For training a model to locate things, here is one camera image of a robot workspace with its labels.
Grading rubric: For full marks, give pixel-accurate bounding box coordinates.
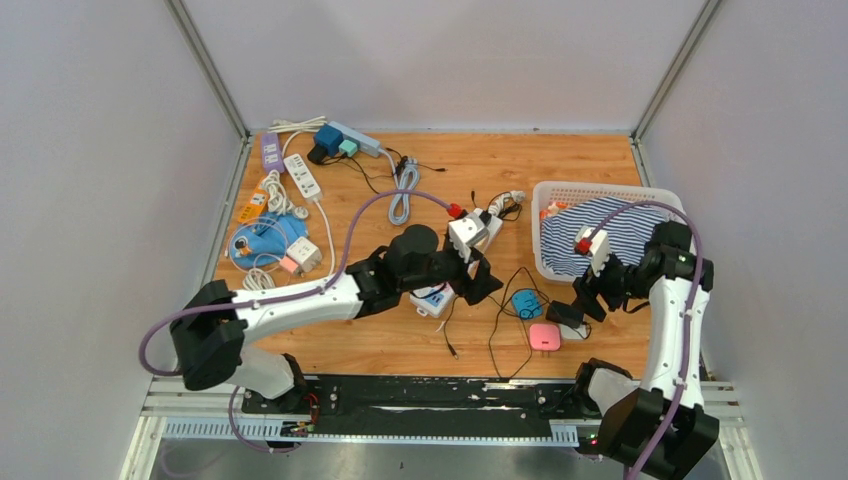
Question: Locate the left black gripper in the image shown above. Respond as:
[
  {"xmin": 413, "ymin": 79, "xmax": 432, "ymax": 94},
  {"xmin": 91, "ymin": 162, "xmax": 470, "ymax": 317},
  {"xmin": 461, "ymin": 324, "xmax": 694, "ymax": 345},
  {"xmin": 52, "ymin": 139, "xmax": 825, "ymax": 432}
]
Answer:
[{"xmin": 400, "ymin": 238, "xmax": 504, "ymax": 304}]

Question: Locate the black charger with cable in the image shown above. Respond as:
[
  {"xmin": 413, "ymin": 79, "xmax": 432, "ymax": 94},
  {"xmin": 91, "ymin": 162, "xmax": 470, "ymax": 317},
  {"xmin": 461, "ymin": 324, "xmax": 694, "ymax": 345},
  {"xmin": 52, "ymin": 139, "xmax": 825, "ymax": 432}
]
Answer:
[{"xmin": 440, "ymin": 264, "xmax": 591, "ymax": 382}]

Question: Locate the white power strip blue USB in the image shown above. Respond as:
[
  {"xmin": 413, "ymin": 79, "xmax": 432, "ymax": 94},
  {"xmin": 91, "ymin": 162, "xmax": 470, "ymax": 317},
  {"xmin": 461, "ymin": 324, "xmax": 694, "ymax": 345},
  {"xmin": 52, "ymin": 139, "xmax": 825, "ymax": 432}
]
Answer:
[{"xmin": 410, "ymin": 208, "xmax": 504, "ymax": 318}]

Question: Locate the white cube adapter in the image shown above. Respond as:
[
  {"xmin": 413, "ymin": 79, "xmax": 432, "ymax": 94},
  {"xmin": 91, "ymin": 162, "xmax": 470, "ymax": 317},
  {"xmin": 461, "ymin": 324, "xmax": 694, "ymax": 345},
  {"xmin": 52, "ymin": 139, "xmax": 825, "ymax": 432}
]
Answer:
[{"xmin": 286, "ymin": 236, "xmax": 323, "ymax": 271}]

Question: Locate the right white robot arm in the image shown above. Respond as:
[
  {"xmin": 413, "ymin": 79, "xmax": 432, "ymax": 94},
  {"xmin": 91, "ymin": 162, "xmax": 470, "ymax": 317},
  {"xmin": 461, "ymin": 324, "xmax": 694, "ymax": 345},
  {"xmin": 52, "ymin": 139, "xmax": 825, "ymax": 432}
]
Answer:
[{"xmin": 570, "ymin": 221, "xmax": 719, "ymax": 479}]

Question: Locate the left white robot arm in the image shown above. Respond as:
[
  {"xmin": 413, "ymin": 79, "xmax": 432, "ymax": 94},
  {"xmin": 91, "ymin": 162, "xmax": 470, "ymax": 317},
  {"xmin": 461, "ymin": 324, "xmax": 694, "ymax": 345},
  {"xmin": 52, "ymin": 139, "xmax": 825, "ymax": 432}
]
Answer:
[{"xmin": 169, "ymin": 223, "xmax": 503, "ymax": 413}]

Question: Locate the white square charger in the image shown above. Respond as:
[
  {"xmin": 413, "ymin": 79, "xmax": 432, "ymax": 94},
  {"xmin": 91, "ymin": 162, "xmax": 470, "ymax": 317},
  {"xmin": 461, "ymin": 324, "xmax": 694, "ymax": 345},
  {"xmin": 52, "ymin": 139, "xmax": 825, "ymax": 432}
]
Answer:
[{"xmin": 559, "ymin": 323, "xmax": 592, "ymax": 341}]

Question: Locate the small blue charger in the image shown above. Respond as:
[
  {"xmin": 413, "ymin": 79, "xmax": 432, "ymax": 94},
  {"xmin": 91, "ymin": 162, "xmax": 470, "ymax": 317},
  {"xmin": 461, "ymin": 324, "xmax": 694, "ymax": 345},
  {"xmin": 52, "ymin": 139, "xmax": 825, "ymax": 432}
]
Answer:
[{"xmin": 510, "ymin": 289, "xmax": 544, "ymax": 321}]

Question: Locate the pink square charger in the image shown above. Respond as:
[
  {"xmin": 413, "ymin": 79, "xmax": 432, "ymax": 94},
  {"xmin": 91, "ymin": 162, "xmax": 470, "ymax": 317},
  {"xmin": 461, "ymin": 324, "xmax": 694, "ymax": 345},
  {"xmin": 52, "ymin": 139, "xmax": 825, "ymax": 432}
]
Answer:
[{"xmin": 527, "ymin": 323, "xmax": 562, "ymax": 353}]

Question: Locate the striped blue white cloth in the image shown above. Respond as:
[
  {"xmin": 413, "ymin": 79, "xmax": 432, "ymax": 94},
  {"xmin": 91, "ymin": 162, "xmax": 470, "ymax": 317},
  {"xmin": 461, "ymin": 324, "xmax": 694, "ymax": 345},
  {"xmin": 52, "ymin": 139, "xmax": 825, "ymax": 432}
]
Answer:
[{"xmin": 540, "ymin": 197, "xmax": 666, "ymax": 277}]

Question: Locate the white plastic basket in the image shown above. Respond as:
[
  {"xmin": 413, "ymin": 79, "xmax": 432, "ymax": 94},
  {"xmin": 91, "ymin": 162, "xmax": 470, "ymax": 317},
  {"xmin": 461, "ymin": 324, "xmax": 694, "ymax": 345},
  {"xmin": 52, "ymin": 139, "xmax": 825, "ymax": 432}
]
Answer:
[{"xmin": 531, "ymin": 181, "xmax": 683, "ymax": 283}]

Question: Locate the light blue power strip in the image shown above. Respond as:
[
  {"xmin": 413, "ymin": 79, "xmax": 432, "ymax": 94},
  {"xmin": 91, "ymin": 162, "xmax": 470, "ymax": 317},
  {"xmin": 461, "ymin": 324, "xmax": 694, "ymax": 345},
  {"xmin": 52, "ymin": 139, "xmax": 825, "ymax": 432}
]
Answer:
[{"xmin": 328, "ymin": 121, "xmax": 383, "ymax": 158}]

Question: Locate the dark blue cube adapter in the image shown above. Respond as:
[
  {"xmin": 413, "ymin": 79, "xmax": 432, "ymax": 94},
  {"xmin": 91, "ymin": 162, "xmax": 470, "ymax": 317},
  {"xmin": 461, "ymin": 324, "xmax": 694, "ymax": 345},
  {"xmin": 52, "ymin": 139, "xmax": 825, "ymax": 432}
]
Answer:
[{"xmin": 313, "ymin": 124, "xmax": 344, "ymax": 158}]

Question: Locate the orange power strip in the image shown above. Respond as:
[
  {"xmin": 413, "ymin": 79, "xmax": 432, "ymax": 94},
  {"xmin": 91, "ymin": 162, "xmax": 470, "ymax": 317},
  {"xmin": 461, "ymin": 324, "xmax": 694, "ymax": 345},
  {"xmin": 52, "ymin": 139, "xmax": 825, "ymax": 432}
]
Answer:
[{"xmin": 237, "ymin": 185, "xmax": 269, "ymax": 224}]

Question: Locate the purple power strip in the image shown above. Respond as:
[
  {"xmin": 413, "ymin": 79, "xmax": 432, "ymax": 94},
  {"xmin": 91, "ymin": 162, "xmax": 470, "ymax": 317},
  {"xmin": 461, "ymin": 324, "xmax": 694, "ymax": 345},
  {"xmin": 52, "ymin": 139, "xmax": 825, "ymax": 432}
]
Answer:
[{"xmin": 260, "ymin": 132, "xmax": 285, "ymax": 174}]

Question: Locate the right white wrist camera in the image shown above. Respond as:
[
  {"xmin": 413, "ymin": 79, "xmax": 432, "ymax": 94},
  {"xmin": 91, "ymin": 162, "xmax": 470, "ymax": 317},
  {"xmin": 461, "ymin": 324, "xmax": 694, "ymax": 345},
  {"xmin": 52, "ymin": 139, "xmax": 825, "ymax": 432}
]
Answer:
[{"xmin": 575, "ymin": 226, "xmax": 611, "ymax": 277}]

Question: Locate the light blue coiled cable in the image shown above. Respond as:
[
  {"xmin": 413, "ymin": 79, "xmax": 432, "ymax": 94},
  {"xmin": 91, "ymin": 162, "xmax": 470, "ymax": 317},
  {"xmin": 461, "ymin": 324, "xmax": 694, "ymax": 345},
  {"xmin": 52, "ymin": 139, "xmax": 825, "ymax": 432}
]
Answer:
[{"xmin": 387, "ymin": 157, "xmax": 422, "ymax": 227}]

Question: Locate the white power strip with cord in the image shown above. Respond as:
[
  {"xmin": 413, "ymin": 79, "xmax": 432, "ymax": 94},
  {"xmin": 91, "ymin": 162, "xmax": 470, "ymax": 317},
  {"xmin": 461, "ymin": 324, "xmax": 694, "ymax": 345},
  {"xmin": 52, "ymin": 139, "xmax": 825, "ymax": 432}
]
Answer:
[{"xmin": 283, "ymin": 154, "xmax": 323, "ymax": 203}]

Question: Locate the black mounting rail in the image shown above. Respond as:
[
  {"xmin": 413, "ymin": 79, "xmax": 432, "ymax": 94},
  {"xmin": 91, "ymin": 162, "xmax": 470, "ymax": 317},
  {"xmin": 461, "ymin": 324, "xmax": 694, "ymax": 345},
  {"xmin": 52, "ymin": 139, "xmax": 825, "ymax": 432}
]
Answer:
[{"xmin": 237, "ymin": 375, "xmax": 601, "ymax": 438}]

